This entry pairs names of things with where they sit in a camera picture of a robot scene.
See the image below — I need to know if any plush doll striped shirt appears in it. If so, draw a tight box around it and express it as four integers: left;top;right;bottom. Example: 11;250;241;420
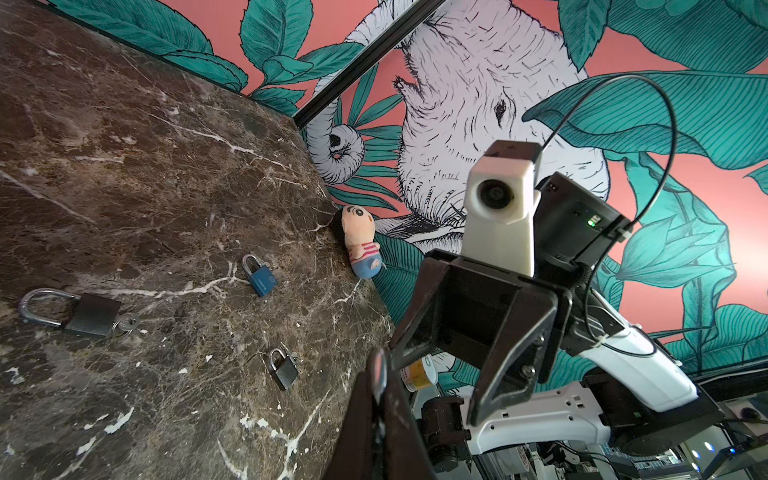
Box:
336;205;384;280

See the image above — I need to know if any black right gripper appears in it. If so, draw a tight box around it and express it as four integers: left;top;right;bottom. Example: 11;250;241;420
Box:
388;249;573;426

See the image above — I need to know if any black right corner frame post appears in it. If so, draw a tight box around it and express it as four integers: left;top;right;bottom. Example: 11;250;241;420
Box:
293;0;444;129

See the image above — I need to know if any thin black right cable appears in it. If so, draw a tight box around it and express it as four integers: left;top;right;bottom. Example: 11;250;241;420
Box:
539;73;680;360

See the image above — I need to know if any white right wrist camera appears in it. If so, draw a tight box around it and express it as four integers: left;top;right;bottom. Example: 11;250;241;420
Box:
461;140;541;277

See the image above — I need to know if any blue padlock silver shackle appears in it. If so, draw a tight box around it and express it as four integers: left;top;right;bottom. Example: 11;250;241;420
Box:
241;253;277;297

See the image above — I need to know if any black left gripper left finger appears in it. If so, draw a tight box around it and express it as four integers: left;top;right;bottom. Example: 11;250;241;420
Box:
322;373;374;480

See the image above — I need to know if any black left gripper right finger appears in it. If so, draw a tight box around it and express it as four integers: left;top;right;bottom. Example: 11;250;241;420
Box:
382;380;436;480

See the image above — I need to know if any small black padlock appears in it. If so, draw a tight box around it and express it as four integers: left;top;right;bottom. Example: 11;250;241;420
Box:
17;288;139;338
267;344;299;391

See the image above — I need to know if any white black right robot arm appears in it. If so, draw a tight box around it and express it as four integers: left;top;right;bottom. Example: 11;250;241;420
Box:
389;173;724;463

